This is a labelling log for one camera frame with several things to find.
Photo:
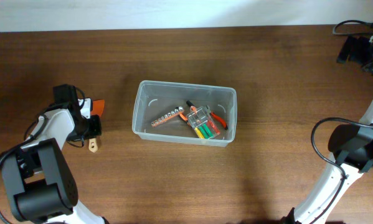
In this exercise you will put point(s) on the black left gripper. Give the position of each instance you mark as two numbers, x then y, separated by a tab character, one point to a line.
96	130

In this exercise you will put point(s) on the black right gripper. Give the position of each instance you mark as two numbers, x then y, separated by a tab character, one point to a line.
359	45

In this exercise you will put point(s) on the orange scraper wooden handle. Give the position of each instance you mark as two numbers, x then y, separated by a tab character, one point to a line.
98	108

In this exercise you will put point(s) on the red socket rail with sockets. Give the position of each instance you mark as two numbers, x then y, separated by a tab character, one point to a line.
166	117

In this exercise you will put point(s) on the black orange long-nose pliers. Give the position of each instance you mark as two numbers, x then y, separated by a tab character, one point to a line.
189	105

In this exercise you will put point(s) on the clear case coloured screwdrivers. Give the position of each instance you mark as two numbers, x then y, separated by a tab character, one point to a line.
202	123

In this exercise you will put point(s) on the red handled cutting pliers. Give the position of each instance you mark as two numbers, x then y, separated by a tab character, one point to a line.
217	118

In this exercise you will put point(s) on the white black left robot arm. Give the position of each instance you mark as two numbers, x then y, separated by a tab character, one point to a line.
39	185

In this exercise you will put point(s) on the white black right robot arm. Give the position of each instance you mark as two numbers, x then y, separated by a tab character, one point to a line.
350	145

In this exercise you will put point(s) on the clear plastic container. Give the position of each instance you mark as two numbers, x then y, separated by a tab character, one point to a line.
155	99

